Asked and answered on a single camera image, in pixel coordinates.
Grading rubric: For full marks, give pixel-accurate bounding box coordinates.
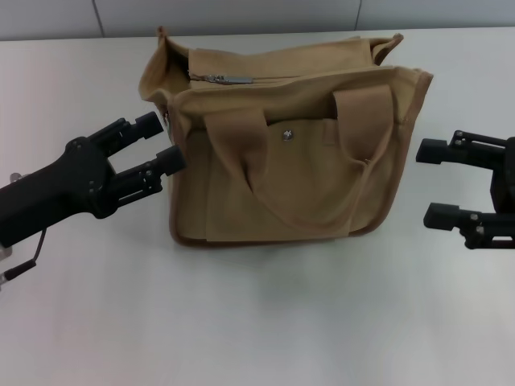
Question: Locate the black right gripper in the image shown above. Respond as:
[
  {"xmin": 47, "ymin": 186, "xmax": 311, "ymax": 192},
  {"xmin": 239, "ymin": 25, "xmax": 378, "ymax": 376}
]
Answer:
[{"xmin": 415, "ymin": 129, "xmax": 515, "ymax": 251}]

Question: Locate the khaki canvas food bag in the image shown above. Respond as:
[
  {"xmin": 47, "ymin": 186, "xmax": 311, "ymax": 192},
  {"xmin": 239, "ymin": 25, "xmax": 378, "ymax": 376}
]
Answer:
[{"xmin": 138, "ymin": 26, "xmax": 435, "ymax": 247}]

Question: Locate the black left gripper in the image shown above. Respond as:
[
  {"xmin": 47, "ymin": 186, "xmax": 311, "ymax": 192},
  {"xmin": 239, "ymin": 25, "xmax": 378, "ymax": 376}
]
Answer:
[{"xmin": 0, "ymin": 111, "xmax": 187, "ymax": 247}]

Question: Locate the silver metal zipper pull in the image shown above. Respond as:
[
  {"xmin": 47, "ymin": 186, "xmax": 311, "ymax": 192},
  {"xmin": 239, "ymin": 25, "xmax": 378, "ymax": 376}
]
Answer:
[{"xmin": 200, "ymin": 72, "xmax": 255, "ymax": 86}]

